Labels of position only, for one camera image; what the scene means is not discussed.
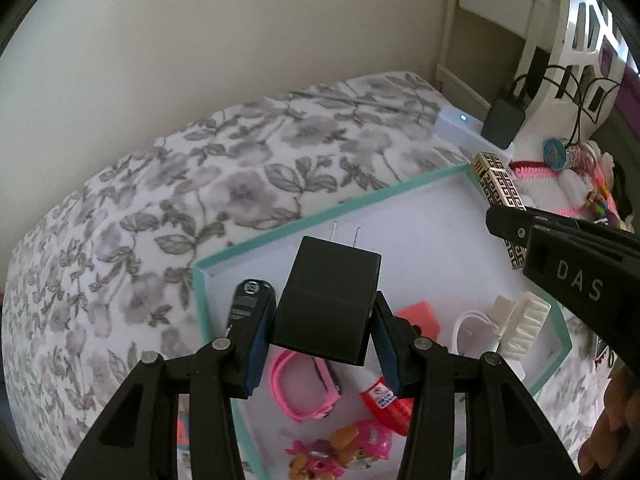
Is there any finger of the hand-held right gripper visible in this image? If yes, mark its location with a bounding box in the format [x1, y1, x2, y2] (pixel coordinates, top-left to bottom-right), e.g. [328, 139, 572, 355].
[485, 203, 640, 252]

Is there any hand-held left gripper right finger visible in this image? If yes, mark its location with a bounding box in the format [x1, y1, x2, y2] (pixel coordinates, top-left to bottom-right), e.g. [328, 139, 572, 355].
[370, 291, 583, 480]

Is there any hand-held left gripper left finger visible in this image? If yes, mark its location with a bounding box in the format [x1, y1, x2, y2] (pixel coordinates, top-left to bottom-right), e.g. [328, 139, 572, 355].
[60, 290, 278, 480]

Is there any pastel toy knife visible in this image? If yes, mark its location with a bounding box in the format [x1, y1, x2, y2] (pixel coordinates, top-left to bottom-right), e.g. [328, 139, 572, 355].
[395, 301, 441, 346]

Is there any black gold patterned box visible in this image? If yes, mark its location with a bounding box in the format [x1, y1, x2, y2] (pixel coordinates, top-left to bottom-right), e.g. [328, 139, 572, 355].
[470, 151, 531, 271]

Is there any black toy car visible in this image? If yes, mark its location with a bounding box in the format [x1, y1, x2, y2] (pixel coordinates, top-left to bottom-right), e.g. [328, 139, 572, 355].
[225, 279, 276, 341]

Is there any red small bottle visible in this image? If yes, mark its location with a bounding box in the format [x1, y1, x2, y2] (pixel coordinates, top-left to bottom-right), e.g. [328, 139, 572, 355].
[361, 375, 413, 433]

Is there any pink strap watch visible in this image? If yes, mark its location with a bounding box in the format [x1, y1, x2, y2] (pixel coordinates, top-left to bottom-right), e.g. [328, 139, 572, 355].
[270, 349, 343, 423]

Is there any white hair claw clip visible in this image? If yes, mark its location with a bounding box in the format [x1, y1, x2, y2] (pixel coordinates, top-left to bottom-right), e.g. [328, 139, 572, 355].
[487, 291, 552, 361]

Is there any black charger plug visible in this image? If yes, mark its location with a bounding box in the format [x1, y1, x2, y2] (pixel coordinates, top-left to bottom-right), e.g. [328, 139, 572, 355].
[272, 222, 383, 367]

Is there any teal rimmed white tray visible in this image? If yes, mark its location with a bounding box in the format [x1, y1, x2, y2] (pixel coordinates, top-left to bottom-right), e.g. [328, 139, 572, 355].
[192, 162, 573, 480]

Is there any white smartwatch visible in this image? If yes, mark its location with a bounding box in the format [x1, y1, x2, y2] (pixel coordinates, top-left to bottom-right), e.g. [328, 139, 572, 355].
[450, 310, 501, 356]

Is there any pink helmet dog figure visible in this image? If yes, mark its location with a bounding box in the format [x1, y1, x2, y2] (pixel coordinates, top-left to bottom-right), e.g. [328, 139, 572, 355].
[285, 420, 393, 480]

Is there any person's right hand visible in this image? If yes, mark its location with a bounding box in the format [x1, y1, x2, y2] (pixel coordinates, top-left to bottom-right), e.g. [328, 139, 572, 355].
[590, 360, 640, 480]

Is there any pink white crochet cloth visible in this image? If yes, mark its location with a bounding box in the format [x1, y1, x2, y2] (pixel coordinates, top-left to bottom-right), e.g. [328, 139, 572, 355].
[510, 159, 601, 218]

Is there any round teal badge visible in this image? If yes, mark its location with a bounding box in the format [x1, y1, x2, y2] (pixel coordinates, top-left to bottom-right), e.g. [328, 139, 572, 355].
[542, 137, 568, 168]

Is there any dark grey power adapter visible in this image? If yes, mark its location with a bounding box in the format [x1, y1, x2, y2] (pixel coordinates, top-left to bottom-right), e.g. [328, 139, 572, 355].
[480, 97, 527, 142]

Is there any white power strip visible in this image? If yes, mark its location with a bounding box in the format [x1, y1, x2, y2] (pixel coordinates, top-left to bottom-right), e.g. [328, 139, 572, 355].
[436, 105, 516, 150]

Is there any white bedside furniture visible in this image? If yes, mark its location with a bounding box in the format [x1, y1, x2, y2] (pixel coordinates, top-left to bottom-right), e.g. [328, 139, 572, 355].
[435, 0, 631, 126]

